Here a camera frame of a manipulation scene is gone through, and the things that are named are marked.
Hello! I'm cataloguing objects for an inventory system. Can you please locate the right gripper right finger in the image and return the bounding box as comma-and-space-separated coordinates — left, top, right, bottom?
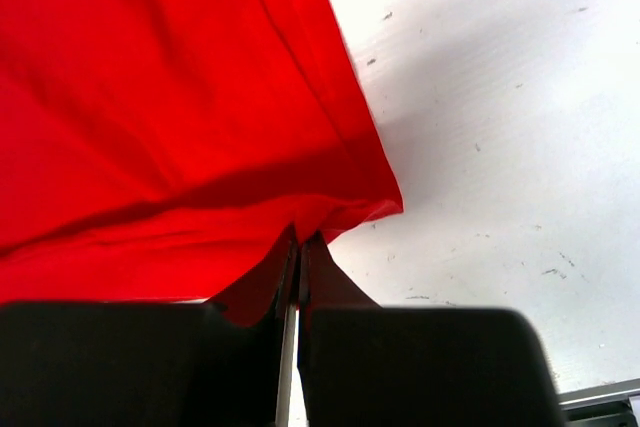
298, 235, 565, 426

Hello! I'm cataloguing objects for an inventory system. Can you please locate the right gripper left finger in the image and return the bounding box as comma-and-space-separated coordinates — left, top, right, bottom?
1, 229, 298, 426

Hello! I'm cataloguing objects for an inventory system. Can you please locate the red t shirt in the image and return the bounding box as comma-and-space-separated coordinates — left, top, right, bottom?
1, 0, 403, 303

